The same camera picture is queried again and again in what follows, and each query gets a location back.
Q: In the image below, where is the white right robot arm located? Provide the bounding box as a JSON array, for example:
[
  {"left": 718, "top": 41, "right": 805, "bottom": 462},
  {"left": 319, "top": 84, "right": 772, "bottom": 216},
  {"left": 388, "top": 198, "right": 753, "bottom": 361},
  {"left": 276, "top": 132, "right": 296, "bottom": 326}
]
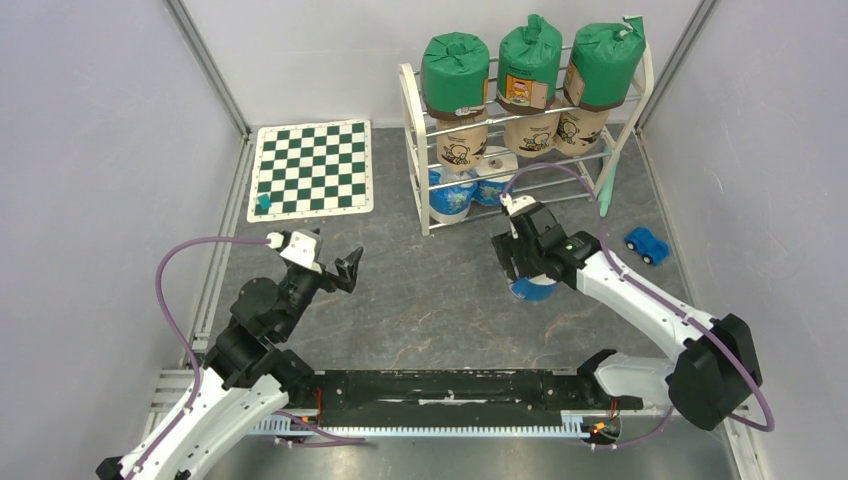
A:
[{"left": 492, "top": 195, "right": 775, "bottom": 431}]

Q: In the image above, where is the green white chessboard mat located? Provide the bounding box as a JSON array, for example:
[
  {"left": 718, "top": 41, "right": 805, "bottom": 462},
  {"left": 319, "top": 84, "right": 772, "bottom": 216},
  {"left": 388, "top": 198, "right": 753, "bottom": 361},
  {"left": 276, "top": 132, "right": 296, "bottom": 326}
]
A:
[{"left": 246, "top": 119, "right": 375, "bottom": 223}]

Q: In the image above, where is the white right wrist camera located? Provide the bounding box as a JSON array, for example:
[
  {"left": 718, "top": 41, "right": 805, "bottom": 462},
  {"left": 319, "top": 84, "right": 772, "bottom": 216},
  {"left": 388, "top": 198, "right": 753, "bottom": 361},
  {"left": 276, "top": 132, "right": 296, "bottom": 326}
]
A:
[{"left": 501, "top": 194, "right": 537, "bottom": 218}]

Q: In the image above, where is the cream metal shelf rack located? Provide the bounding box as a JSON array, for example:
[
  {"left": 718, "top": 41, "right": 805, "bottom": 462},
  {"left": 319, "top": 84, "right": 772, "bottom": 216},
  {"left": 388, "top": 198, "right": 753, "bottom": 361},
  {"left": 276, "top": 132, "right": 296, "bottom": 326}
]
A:
[{"left": 399, "top": 47, "right": 655, "bottom": 236}]

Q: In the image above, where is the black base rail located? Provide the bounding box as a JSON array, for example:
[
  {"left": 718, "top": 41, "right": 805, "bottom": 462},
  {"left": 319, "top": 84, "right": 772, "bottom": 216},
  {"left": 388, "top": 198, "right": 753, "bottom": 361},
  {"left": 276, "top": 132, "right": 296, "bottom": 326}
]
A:
[{"left": 152, "top": 367, "right": 644, "bottom": 442}]

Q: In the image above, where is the brown roll with cartoon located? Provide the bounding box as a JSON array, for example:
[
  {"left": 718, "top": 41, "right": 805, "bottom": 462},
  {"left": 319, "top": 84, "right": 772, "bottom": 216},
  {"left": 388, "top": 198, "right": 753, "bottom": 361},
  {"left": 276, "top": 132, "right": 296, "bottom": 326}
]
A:
[{"left": 503, "top": 112, "right": 560, "bottom": 158}]

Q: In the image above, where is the brown roll with label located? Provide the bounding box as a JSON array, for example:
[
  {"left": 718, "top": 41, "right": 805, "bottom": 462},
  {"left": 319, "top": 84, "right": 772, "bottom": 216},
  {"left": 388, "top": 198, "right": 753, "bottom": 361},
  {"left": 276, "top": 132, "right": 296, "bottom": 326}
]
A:
[{"left": 436, "top": 125, "right": 488, "bottom": 172}]

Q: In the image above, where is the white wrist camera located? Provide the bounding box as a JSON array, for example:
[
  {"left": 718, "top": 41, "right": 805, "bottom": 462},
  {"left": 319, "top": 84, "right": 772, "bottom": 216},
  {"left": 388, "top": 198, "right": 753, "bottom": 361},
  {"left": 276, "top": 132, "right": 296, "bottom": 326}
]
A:
[
  {"left": 501, "top": 194, "right": 537, "bottom": 218},
  {"left": 266, "top": 229, "right": 324, "bottom": 273}
]

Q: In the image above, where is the small teal block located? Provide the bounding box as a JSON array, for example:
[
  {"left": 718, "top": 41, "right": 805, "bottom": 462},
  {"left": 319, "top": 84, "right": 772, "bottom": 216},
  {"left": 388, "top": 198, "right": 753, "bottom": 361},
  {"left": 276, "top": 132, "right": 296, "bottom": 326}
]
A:
[{"left": 257, "top": 193, "right": 272, "bottom": 214}]

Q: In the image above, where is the green roll on shelf left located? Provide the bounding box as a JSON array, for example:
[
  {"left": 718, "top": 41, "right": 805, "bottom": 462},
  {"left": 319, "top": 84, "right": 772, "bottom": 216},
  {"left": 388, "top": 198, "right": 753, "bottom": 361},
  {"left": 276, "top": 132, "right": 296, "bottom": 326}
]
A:
[{"left": 420, "top": 32, "right": 490, "bottom": 121}]

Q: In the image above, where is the blue toy car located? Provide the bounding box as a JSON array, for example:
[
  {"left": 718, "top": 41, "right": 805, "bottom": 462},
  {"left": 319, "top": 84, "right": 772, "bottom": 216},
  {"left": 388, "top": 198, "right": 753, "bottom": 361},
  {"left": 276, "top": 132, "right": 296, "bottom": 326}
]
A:
[{"left": 624, "top": 226, "right": 671, "bottom": 265}]

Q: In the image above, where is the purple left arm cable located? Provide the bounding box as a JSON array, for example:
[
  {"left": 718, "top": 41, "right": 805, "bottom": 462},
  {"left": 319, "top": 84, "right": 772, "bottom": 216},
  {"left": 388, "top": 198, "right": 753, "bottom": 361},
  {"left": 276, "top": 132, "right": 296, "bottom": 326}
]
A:
[{"left": 124, "top": 236, "right": 273, "bottom": 480}]

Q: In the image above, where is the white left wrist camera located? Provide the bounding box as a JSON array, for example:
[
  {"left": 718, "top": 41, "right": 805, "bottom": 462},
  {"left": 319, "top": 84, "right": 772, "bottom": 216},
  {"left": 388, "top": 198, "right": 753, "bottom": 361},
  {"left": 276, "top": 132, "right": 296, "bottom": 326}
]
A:
[{"left": 266, "top": 229, "right": 324, "bottom": 273}]

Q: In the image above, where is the blue white roll front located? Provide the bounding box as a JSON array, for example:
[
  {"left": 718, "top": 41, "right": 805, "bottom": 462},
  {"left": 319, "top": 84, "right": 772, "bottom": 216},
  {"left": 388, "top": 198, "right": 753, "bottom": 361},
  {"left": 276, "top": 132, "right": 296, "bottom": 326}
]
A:
[{"left": 473, "top": 146, "right": 519, "bottom": 206}]

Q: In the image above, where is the green paper roll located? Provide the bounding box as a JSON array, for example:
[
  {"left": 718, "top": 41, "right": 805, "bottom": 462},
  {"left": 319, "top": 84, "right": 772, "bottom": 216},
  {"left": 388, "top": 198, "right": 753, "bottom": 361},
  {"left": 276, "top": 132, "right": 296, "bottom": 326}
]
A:
[{"left": 496, "top": 14, "right": 563, "bottom": 115}]

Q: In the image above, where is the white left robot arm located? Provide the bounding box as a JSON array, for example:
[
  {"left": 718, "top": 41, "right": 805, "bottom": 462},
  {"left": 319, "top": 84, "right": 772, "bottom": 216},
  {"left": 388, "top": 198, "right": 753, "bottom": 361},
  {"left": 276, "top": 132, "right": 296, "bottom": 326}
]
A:
[{"left": 96, "top": 229, "right": 364, "bottom": 479}]

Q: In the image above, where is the green brown roll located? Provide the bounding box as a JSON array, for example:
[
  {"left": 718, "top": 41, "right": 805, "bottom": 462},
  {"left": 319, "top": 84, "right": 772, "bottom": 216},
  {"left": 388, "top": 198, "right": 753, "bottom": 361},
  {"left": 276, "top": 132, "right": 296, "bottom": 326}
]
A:
[{"left": 563, "top": 15, "right": 646, "bottom": 112}]

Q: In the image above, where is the blue white roll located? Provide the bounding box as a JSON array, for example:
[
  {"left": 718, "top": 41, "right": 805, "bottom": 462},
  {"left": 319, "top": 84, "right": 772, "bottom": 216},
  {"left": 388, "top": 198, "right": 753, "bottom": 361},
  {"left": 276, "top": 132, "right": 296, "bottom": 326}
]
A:
[
  {"left": 509, "top": 275, "right": 557, "bottom": 302},
  {"left": 473, "top": 146, "right": 519, "bottom": 206}
]

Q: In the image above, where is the mint green stick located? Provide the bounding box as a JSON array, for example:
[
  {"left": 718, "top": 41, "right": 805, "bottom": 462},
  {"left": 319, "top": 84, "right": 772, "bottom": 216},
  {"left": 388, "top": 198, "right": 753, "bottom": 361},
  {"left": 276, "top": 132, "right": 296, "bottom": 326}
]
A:
[{"left": 597, "top": 166, "right": 617, "bottom": 217}]

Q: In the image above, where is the brown paper roll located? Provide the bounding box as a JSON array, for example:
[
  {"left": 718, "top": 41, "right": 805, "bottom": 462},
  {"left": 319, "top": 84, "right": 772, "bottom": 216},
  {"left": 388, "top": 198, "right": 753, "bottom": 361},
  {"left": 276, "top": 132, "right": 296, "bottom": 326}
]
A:
[{"left": 554, "top": 109, "right": 610, "bottom": 157}]

